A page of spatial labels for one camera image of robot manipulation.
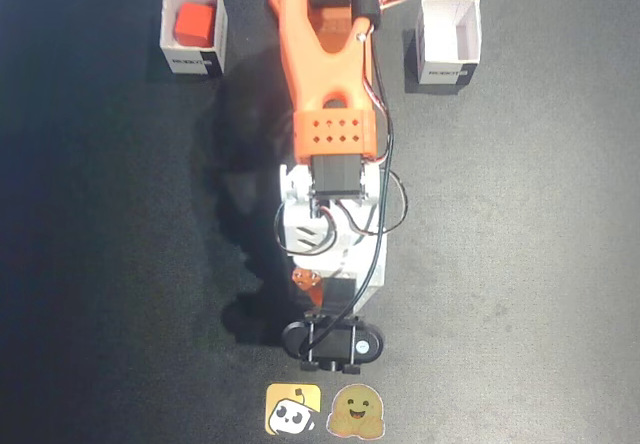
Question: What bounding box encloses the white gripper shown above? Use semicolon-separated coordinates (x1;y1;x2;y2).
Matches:
277;203;389;316

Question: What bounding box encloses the red cube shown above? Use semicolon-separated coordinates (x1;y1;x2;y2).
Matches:
173;2;218;48

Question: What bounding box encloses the white cardboard box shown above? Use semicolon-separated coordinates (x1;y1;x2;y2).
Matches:
414;0;483;86
158;0;230;78

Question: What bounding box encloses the yellow robot face sticker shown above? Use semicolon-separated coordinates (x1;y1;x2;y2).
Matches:
264;382;323;437

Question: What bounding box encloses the hugging face emoji sticker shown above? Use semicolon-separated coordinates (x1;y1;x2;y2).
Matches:
325;383;387;440

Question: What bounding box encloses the gripper servo wire loop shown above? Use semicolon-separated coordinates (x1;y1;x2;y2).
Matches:
272;197;342;259

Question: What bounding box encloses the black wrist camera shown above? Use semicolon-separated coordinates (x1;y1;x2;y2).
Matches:
280;313;387;376

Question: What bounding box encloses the thin black servo wire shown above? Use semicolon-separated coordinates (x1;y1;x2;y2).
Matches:
335;167;411;238

